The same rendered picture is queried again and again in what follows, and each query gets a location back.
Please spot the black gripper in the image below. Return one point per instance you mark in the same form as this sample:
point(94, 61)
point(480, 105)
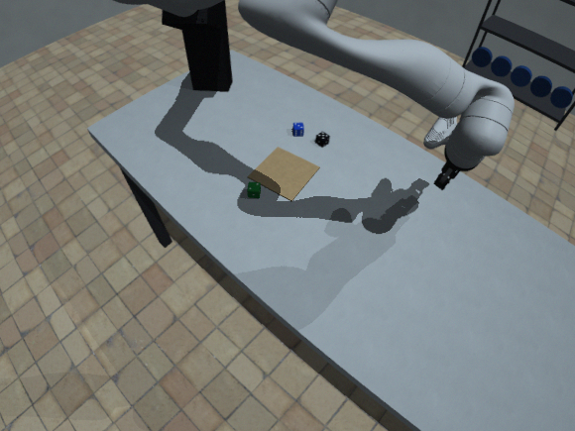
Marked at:
point(450, 170)

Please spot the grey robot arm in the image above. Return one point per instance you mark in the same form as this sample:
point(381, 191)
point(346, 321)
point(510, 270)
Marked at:
point(417, 69)

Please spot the tan flat mat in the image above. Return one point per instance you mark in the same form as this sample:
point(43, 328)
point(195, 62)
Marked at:
point(284, 173)

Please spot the blue die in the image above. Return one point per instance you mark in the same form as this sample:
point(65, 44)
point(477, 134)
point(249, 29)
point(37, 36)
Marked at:
point(297, 129)

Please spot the black die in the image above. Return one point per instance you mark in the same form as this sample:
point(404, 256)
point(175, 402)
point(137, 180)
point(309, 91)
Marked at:
point(322, 139)

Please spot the green die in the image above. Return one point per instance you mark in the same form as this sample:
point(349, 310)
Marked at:
point(254, 189)

